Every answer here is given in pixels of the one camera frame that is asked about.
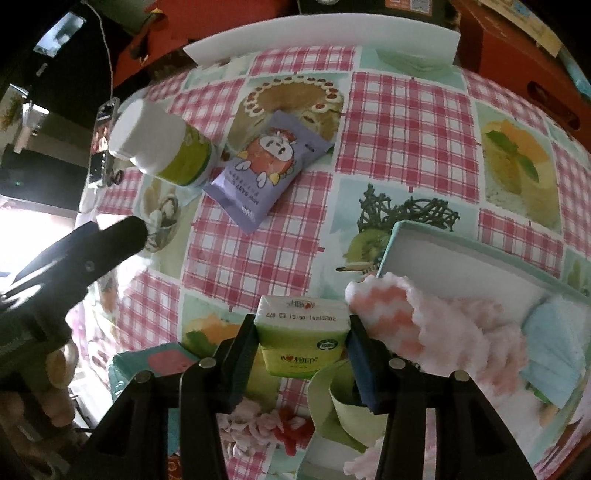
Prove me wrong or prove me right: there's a thin charging cable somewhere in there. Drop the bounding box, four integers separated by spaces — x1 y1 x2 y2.
88 2 116 101

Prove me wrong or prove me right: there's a pink checked printed tablecloth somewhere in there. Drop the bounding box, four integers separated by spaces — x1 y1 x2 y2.
76 46 591 480

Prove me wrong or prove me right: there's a green tissue pack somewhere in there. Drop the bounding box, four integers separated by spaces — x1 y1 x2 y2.
255 295 350 380

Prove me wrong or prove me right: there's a teal pink plastic toy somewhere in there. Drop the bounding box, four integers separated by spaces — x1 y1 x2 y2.
108 344 201 393

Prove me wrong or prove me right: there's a white bottle with green label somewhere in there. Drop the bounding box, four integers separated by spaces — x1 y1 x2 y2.
107 99 218 188

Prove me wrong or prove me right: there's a pink white fluffy sock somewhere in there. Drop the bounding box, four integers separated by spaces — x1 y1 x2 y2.
345 272 529 377

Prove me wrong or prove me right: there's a purple snack packet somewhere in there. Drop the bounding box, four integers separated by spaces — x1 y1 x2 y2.
203 111 335 234

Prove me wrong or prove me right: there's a black smartphone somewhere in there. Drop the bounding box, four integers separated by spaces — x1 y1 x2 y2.
90 99 121 185

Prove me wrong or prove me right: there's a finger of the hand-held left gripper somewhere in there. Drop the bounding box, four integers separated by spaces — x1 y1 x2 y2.
9 217 148 315
11 223 105 284

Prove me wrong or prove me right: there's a pink red fluffy sock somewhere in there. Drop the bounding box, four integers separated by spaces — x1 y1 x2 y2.
217 399 315 457

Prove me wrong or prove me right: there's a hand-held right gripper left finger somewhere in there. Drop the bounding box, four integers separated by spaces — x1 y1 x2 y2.
85 314 259 480

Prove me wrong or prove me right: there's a light blue patterned bag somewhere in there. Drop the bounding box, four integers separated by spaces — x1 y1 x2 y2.
561 46 591 99

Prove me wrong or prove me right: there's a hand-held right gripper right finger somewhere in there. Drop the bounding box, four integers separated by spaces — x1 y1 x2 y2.
346 314 539 480

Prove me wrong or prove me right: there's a light green cloth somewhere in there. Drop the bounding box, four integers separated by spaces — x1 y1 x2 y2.
307 360 386 455

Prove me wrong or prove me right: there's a white foam board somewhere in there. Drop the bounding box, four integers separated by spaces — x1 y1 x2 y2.
183 22 461 70

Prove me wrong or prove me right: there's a red box with handle hole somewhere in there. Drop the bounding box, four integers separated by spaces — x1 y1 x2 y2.
450 0 583 134

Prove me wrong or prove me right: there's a light blue cloth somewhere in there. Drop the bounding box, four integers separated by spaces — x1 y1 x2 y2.
522 295 586 409

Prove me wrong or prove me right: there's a person's left hand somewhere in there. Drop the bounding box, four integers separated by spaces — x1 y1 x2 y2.
0 342 80 462

